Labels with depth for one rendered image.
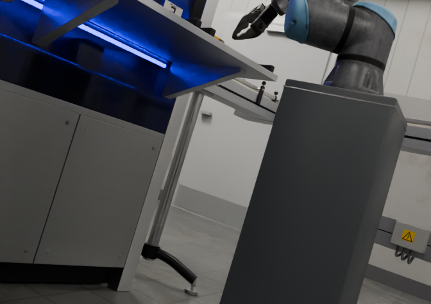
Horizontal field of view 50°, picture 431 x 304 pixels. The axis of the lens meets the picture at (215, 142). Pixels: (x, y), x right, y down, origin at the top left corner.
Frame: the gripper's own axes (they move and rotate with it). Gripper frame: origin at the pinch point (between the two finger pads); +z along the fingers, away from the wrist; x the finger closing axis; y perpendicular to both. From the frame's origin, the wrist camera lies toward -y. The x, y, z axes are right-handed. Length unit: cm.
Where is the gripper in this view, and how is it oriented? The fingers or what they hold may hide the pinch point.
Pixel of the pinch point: (235, 37)
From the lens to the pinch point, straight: 175.1
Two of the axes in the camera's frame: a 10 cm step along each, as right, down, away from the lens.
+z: -7.5, 4.0, 5.3
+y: 2.5, -5.6, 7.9
